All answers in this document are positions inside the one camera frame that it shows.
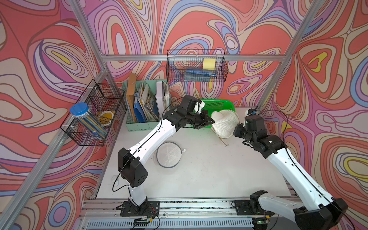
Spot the white book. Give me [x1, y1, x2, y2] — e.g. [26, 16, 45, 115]
[156, 81, 166, 119]

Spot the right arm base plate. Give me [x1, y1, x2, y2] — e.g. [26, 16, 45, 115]
[231, 199, 274, 217]

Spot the green plastic basket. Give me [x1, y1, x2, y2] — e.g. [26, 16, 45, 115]
[201, 99, 235, 128]

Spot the small white clip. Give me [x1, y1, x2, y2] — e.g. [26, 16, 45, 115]
[111, 174, 119, 185]

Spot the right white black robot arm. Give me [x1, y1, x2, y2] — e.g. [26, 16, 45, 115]
[233, 115, 348, 230]

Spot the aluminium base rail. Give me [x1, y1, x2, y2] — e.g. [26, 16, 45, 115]
[72, 197, 298, 230]

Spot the yellow tape roll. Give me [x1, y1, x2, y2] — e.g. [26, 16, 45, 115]
[97, 111, 115, 127]

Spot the back black wire basket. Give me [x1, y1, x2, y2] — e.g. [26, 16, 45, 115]
[166, 48, 229, 82]

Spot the blue pen pouch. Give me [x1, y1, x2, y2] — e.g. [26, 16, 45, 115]
[186, 68, 217, 77]

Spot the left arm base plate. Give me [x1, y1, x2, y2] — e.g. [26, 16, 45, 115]
[116, 200, 160, 217]

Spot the left black wire basket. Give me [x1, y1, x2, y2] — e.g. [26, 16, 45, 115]
[60, 80, 126, 147]

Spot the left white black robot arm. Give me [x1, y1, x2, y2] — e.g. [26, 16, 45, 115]
[117, 95, 215, 207]

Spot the yellow sticky note pad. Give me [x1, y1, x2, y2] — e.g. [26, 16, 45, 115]
[202, 58, 216, 71]

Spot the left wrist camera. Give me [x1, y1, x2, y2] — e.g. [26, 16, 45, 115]
[194, 101, 205, 114]

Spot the mint green file organizer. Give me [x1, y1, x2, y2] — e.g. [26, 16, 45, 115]
[122, 80, 171, 131]

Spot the blue lidded clear jar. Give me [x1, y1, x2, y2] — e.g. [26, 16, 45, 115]
[70, 102, 107, 139]

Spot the brown cardboard folder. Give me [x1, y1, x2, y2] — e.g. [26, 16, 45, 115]
[126, 73, 137, 123]

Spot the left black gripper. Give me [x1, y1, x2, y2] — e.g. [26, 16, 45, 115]
[184, 109, 215, 129]

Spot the blue folder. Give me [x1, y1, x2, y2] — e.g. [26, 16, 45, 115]
[134, 98, 147, 123]

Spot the green circuit board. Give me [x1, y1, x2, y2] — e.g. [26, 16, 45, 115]
[132, 218, 152, 229]

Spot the black wire basket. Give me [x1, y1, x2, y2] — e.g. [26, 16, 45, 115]
[166, 48, 229, 82]
[60, 80, 126, 147]

